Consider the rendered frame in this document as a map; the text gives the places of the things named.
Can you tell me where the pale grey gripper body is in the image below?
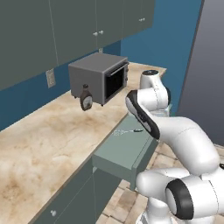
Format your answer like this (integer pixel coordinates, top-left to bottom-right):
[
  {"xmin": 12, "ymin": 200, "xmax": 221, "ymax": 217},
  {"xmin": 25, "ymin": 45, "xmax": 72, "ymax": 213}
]
[{"xmin": 153, "ymin": 102, "xmax": 173, "ymax": 118}]

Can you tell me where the grey-green open drawer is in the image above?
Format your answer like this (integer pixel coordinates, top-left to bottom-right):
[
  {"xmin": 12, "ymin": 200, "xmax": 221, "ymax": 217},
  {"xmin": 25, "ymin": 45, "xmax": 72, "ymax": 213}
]
[{"xmin": 91, "ymin": 115, "xmax": 160, "ymax": 193}]

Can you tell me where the tall grey fridge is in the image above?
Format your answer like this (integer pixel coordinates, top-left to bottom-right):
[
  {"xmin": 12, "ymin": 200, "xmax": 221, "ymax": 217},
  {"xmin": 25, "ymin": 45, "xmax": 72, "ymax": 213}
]
[{"xmin": 174, "ymin": 0, "xmax": 224, "ymax": 148}]

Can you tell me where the brown syrup bottle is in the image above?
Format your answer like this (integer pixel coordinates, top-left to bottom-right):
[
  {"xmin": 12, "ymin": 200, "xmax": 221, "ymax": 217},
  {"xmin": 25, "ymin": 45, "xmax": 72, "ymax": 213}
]
[{"xmin": 79, "ymin": 83, "xmax": 94, "ymax": 112}]

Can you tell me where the grey toaster oven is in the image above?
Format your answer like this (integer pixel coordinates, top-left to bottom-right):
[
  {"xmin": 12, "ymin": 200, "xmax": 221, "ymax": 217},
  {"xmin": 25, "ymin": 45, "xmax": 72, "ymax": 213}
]
[{"xmin": 67, "ymin": 52, "xmax": 130, "ymax": 107}]

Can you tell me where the grey-green base cupboard door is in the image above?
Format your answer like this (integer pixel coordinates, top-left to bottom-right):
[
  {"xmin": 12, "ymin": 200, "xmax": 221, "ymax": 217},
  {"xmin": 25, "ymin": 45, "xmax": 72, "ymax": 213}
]
[
  {"xmin": 92, "ymin": 166, "xmax": 123, "ymax": 224},
  {"xmin": 31, "ymin": 165, "xmax": 98, "ymax": 224}
]

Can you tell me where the silver whisk with black handle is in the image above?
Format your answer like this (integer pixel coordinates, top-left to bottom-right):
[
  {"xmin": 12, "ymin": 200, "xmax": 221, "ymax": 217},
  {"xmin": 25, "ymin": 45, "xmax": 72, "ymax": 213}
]
[{"xmin": 113, "ymin": 127, "xmax": 144, "ymax": 137}]

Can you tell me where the narrow grey wall cupboard door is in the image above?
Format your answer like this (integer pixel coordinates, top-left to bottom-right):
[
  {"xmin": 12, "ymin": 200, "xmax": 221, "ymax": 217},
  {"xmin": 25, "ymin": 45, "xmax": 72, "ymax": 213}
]
[{"xmin": 141, "ymin": 0, "xmax": 156, "ymax": 31}]

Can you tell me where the wide grey wall cupboard door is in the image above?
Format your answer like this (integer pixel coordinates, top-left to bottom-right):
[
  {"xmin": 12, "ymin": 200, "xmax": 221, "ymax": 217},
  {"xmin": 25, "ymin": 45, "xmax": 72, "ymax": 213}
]
[{"xmin": 0, "ymin": 0, "xmax": 60, "ymax": 92}]

